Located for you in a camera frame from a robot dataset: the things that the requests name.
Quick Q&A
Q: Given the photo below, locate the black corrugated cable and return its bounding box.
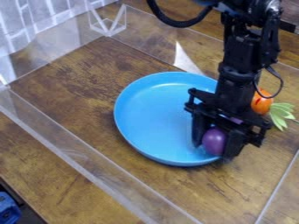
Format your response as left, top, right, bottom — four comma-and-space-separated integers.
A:
144, 0, 214, 29

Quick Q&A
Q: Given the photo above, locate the clear acrylic enclosure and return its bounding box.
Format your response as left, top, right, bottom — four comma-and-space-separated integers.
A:
0, 0, 299, 224

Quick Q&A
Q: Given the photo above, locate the blue round tray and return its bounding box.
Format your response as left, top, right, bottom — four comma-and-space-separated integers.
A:
113, 72, 220, 167

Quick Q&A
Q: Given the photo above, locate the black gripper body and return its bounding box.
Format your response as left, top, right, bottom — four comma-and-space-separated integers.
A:
184, 63, 270, 147

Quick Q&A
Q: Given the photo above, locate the orange toy carrot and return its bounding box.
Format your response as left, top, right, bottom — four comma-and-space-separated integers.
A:
250, 88, 294, 131

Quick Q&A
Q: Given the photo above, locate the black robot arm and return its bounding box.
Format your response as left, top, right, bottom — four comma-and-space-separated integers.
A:
184, 0, 281, 158

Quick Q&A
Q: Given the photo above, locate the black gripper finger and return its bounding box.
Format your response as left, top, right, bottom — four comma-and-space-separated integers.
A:
222, 129, 246, 158
190, 114, 210, 147

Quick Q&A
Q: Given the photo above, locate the blue object at corner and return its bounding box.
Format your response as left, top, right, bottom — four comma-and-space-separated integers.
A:
0, 192, 21, 224

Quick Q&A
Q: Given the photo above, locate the purple toy eggplant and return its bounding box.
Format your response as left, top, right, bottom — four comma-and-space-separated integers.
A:
201, 125, 228, 156

